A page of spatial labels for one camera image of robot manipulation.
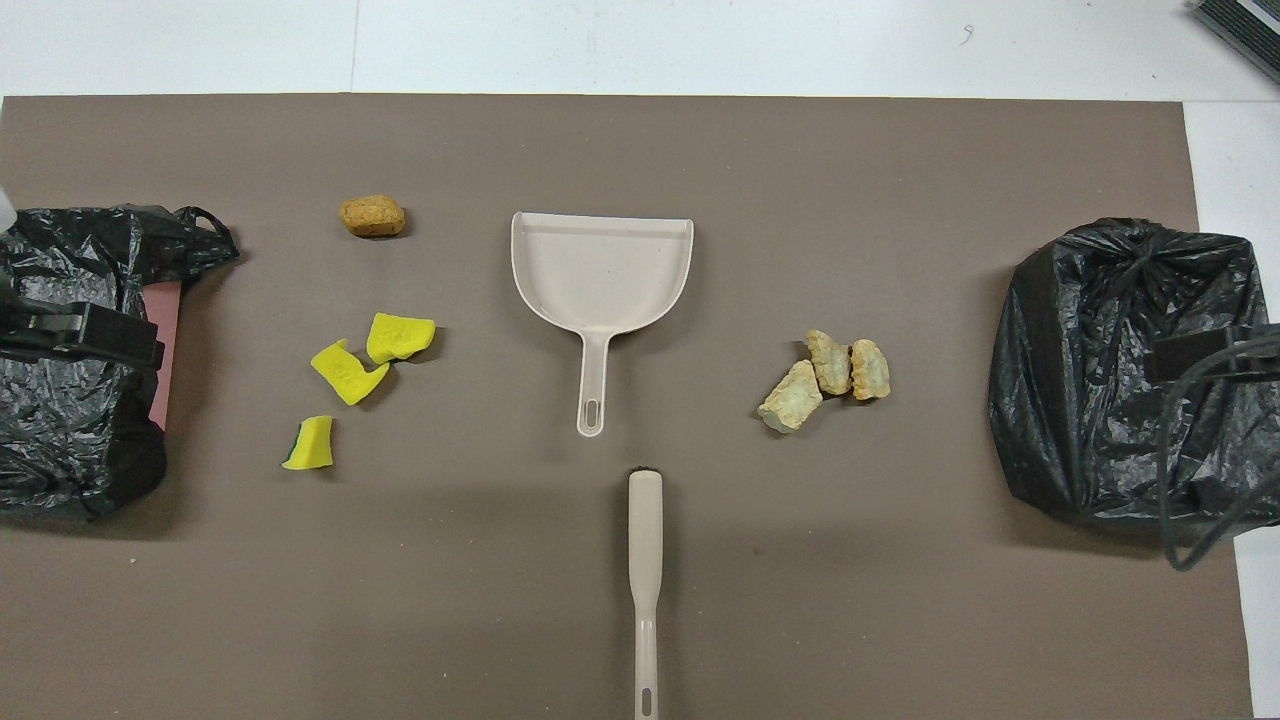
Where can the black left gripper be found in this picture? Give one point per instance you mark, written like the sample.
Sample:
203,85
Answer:
35,335

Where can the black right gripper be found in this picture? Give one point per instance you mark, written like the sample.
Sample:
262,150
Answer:
1262,358

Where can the yellow sponge piece green backing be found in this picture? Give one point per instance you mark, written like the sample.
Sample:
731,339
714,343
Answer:
312,445

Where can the orange-brown sponge chunk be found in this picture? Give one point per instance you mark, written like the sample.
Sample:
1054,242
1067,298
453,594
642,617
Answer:
372,216

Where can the pale stone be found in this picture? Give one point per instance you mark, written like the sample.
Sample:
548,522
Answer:
870,370
790,400
829,362

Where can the beige plastic dustpan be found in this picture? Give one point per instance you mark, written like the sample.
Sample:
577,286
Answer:
600,270

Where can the beige hand brush black bristles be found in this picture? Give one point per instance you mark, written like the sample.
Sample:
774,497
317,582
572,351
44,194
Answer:
645,540

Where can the black trash bag pink box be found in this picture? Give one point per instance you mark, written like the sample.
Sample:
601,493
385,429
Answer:
70,440

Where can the black trash bag bin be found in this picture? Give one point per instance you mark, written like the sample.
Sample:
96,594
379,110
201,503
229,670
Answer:
1080,400

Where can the pink box under bag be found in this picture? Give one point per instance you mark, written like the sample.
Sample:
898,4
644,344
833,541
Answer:
165,340

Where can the dark ribbed grille object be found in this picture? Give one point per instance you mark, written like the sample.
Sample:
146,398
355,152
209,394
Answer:
1245,25

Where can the large brown table mat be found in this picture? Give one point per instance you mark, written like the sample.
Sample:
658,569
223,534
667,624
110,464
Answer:
700,600

